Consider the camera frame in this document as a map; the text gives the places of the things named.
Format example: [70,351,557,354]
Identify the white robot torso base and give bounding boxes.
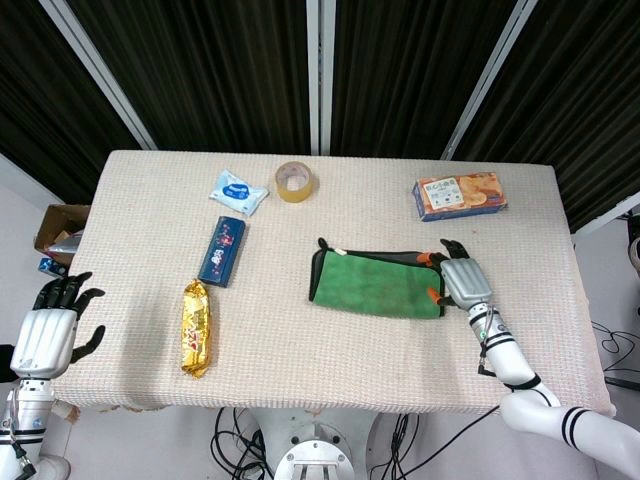
[249,405,386,480]

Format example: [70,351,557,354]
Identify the beige woven tablecloth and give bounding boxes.
[51,150,617,417]

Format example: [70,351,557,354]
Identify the dark blue rectangular box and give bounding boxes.
[197,215,247,289]

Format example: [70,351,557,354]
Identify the black cable bundle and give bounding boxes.
[591,319,640,392]

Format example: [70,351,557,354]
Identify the brown cardboard box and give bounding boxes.
[33,203,92,267]

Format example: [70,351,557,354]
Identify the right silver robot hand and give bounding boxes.
[417,238,495,312]

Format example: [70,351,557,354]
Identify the orange biscuit box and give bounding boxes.
[411,172,509,223]

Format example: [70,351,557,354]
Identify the black floor cables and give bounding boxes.
[213,407,275,480]

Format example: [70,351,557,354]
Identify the yellow tape roll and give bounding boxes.
[274,161,315,204]

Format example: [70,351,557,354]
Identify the blue white tissue pack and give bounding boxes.
[208,168,271,218]

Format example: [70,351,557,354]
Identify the small blue box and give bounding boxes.
[38,257,70,279]

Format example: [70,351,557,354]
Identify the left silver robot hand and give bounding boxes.
[9,271,107,379]

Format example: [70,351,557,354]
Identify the gold foil snack bag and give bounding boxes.
[179,279,214,381]

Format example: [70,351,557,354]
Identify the green microfiber cloth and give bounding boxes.
[308,237,447,320]

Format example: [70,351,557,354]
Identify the black device on stand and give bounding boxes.
[619,205,640,275]

